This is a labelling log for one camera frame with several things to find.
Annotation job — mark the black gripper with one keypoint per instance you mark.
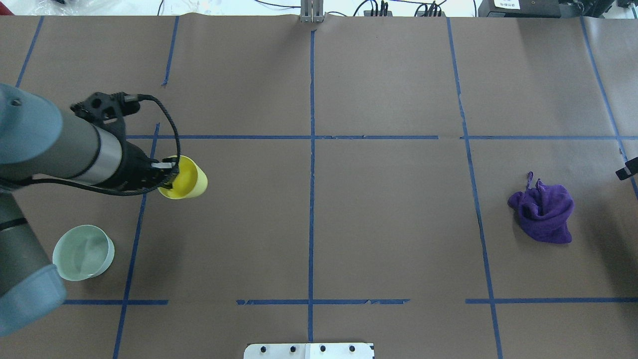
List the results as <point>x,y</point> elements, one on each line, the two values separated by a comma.
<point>133,166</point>

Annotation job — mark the gripper finger tip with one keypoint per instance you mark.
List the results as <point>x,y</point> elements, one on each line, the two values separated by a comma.
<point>629,170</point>

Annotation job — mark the yellow plastic cup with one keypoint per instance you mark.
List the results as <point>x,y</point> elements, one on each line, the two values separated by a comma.
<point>190,182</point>

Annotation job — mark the purple cloth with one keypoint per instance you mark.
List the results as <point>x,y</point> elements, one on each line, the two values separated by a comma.
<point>542,211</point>

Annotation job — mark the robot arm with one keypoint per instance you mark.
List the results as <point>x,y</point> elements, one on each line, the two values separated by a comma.
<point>87,150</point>

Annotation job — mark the black computer box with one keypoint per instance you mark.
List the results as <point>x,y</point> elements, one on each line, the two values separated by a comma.
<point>519,8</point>

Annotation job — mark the pale green bowl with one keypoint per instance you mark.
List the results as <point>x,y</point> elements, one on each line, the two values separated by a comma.
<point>82,253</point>

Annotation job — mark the black power strip left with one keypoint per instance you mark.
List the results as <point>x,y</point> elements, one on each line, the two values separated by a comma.
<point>378,8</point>

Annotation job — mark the black power strip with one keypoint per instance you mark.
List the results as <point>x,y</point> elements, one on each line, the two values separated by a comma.
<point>429,10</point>
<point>378,8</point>

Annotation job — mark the black power strip right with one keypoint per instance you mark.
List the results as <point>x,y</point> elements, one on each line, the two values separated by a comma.
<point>429,10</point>

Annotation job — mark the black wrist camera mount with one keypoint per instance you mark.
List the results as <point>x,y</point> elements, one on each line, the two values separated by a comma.
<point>107,111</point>

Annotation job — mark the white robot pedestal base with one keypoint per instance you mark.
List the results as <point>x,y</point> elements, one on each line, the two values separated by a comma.
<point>310,351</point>

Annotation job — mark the aluminium frame post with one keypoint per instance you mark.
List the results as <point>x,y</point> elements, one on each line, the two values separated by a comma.
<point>312,11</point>

